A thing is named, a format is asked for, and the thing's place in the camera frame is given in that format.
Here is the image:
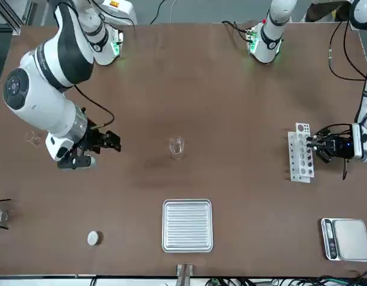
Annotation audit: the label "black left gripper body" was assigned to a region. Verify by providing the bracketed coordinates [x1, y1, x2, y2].
[328, 133, 355, 161]

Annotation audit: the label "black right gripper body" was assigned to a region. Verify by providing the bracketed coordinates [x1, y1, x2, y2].
[81, 118, 107, 156]

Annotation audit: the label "clear glass beaker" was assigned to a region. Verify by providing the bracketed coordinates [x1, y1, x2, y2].
[168, 136, 185, 161]

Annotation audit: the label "white test tube rack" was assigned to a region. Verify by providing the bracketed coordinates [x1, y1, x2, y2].
[287, 122, 316, 183]

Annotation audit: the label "small clear glass cup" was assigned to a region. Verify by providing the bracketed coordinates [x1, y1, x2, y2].
[24, 130, 42, 146]

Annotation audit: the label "small white round cap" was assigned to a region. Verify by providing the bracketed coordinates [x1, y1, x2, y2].
[87, 230, 103, 247]

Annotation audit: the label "grey digital scale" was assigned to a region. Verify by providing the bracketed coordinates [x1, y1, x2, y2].
[321, 217, 367, 262]

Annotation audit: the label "ribbed metal tray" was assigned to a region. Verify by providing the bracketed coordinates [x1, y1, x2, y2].
[161, 198, 213, 253]

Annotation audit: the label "person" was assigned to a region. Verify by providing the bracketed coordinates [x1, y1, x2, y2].
[304, 0, 351, 23]

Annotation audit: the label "white control box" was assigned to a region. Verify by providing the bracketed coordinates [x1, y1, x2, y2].
[97, 0, 139, 26]

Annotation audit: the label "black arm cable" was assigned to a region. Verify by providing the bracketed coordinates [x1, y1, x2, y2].
[73, 85, 116, 129]
[328, 17, 367, 181]

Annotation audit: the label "tangled black desk cables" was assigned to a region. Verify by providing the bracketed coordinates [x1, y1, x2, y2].
[207, 269, 367, 286]

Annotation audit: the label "aluminium corner frame post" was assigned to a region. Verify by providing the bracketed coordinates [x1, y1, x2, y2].
[0, 0, 35, 36]

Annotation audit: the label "black base cable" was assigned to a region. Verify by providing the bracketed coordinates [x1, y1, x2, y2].
[221, 20, 250, 41]

